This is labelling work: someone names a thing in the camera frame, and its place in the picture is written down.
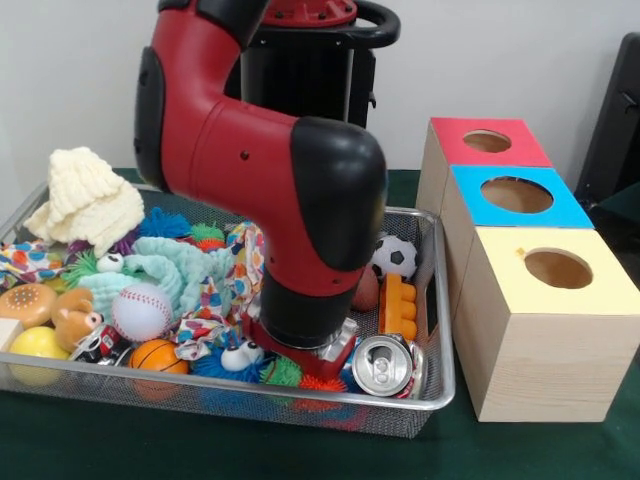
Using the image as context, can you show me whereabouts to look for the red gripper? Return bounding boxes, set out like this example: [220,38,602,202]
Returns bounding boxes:
[242,309,359,381]

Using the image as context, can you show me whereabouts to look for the polka dot paper napkin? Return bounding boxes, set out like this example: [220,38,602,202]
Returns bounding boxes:
[172,219,266,361]

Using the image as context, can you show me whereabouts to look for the silver mesh bin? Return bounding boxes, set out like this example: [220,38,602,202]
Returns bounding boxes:
[0,182,457,440]

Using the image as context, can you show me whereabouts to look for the light blue muslin cloth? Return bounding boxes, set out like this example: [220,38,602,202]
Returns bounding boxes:
[79,236,236,321]

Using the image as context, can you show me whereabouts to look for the cream muslin cloth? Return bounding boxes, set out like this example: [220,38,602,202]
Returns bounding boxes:
[23,146,146,257]

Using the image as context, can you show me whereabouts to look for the wooden box with three holes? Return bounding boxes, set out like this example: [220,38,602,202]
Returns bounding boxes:
[415,117,640,424]

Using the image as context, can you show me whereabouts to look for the dented printed drink can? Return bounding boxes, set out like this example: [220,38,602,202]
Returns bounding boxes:
[351,333,427,400]

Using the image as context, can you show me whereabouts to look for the blue spiky ball with eyes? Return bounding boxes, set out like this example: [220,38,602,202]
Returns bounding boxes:
[192,339,266,384]

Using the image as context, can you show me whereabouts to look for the brown toy football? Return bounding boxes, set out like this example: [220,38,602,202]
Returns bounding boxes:
[352,267,381,312]

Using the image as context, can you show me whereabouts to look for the orange plastic toy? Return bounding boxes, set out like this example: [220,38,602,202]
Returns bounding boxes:
[378,273,419,341]

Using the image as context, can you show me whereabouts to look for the dark green table cloth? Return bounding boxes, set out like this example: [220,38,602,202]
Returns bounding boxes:
[0,167,640,480]
[584,182,640,251]

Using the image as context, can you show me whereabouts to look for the small soccer ball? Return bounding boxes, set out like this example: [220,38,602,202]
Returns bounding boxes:
[372,234,420,280]

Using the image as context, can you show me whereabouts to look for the small orange basketball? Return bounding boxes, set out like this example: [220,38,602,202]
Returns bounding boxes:
[128,339,190,401]

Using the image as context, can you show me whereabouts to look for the small white baseball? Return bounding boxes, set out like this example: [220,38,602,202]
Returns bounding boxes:
[110,283,174,342]

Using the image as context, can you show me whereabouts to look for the brown monkey plush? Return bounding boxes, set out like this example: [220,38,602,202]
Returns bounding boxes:
[51,287,105,354]

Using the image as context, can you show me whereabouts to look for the yellow ball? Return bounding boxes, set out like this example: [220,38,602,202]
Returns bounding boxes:
[8,326,70,385]

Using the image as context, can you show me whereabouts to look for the black panel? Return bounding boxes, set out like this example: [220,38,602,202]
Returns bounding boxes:
[574,32,640,201]

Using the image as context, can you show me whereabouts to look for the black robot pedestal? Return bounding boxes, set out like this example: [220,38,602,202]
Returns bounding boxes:
[224,0,401,132]

